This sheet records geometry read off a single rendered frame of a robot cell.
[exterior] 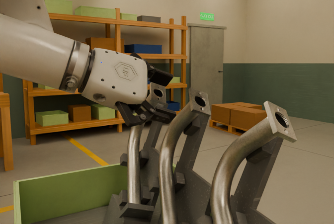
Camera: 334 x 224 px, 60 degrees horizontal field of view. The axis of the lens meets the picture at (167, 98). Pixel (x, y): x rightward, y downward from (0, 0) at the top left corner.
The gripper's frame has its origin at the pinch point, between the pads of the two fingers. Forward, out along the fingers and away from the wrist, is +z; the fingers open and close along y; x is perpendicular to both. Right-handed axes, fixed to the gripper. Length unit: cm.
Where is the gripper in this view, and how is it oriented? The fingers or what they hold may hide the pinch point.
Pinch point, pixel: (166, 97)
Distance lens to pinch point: 54.0
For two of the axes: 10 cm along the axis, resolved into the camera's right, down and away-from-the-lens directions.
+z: 8.8, 2.8, 3.9
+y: -0.4, -7.6, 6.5
